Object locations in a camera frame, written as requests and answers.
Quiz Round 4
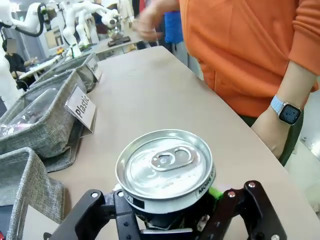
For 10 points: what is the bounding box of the grey fabric can basket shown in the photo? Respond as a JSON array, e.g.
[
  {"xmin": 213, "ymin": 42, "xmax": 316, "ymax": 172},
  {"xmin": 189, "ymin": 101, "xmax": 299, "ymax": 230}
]
[{"xmin": 0, "ymin": 146, "xmax": 66, "ymax": 240}]

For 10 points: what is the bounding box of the seated person in black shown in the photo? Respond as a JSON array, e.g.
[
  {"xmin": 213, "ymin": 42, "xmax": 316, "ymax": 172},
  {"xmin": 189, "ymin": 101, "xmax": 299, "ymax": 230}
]
[{"xmin": 1, "ymin": 38, "xmax": 28, "ymax": 77}]

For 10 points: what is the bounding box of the white Plastic label sign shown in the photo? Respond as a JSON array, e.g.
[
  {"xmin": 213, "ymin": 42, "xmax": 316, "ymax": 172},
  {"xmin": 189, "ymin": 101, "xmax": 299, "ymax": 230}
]
[{"xmin": 64, "ymin": 86, "xmax": 98, "ymax": 133}]

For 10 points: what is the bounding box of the person's right hand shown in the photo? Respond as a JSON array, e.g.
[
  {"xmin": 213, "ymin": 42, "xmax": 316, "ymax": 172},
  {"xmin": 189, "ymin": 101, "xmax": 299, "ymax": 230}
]
[{"xmin": 131, "ymin": 3, "xmax": 180, "ymax": 42}]

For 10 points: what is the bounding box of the clear plastic container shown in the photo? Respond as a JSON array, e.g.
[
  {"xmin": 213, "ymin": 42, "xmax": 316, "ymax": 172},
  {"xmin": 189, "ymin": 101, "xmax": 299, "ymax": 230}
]
[{"xmin": 13, "ymin": 87, "xmax": 66, "ymax": 126}]

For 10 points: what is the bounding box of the silver top black can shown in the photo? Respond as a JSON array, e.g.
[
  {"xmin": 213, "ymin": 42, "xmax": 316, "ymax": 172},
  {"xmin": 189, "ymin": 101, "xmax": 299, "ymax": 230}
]
[{"xmin": 114, "ymin": 129, "xmax": 217, "ymax": 230}]

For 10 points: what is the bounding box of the grey fabric plastic basket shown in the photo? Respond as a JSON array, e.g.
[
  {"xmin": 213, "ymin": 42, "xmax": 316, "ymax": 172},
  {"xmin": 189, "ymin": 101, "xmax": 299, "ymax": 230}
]
[{"xmin": 0, "ymin": 69, "xmax": 87, "ymax": 173}]

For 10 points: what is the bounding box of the blue fabric garment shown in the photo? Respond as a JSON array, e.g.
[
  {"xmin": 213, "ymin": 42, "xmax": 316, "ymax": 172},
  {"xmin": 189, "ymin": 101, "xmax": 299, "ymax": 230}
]
[{"xmin": 164, "ymin": 11, "xmax": 184, "ymax": 44}]

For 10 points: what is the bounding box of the white Bottle label sign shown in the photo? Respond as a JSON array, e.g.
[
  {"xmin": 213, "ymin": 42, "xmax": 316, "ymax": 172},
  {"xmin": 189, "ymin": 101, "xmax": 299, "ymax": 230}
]
[{"xmin": 86, "ymin": 57, "xmax": 103, "ymax": 83}]

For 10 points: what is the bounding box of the grey fabric bottle basket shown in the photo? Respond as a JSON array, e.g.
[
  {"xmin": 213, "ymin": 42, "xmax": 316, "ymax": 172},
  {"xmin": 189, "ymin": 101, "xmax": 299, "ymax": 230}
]
[{"xmin": 29, "ymin": 52, "xmax": 101, "ymax": 94}]

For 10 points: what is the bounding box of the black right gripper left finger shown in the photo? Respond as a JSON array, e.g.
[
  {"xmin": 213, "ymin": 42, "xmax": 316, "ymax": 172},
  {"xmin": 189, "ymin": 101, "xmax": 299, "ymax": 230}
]
[{"xmin": 43, "ymin": 188, "xmax": 141, "ymax": 240}]

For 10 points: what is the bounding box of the person's left forearm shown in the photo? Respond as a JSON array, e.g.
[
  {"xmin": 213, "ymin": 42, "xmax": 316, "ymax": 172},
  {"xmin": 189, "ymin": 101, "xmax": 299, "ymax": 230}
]
[{"xmin": 273, "ymin": 59, "xmax": 319, "ymax": 112}]

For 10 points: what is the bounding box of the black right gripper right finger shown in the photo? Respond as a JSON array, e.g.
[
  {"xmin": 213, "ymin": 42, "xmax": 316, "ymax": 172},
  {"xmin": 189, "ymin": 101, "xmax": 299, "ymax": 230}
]
[{"xmin": 199, "ymin": 179, "xmax": 288, "ymax": 240}]

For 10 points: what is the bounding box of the person's left hand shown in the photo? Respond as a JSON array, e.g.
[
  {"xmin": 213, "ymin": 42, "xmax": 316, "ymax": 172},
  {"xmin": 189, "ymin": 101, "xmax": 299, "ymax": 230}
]
[{"xmin": 250, "ymin": 108, "xmax": 289, "ymax": 160}]

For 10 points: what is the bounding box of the white Can label sign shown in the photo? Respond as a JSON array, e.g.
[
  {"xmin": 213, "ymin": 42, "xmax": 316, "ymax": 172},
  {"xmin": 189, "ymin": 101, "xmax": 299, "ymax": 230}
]
[{"xmin": 21, "ymin": 204, "xmax": 61, "ymax": 240}]

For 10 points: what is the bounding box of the black tray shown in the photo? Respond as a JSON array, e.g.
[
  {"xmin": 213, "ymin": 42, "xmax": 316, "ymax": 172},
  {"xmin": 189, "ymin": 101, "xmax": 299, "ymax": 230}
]
[{"xmin": 107, "ymin": 35, "xmax": 132, "ymax": 48}]

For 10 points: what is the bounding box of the person in orange hoodie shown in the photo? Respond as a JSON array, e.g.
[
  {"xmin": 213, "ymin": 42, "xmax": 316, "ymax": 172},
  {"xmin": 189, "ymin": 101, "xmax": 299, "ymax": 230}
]
[{"xmin": 178, "ymin": 0, "xmax": 320, "ymax": 167}]

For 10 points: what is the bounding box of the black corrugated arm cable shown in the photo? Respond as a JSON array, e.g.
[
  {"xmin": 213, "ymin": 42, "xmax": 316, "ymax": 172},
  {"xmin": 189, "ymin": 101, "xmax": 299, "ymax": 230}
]
[{"xmin": 36, "ymin": 2, "xmax": 50, "ymax": 37}]

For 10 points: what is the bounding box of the blue band smartwatch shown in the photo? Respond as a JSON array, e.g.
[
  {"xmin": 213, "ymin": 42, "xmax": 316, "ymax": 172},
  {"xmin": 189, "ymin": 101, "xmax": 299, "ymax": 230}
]
[{"xmin": 270, "ymin": 95, "xmax": 303, "ymax": 125}]

